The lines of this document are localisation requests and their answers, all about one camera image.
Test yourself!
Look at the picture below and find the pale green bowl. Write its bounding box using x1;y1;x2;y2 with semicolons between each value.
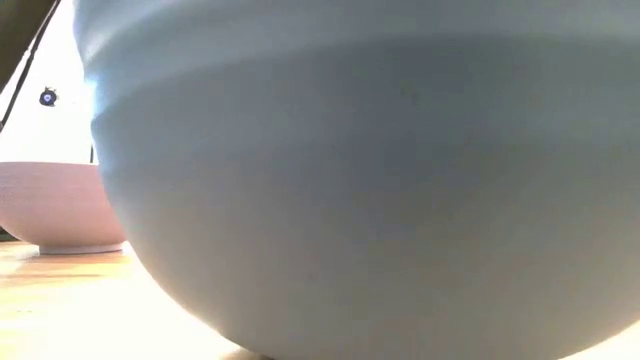
72;0;640;360

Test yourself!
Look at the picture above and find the pink bowl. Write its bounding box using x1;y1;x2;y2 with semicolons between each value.
0;161;127;256

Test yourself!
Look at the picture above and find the small round black device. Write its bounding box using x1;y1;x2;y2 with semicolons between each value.
38;86;60;108

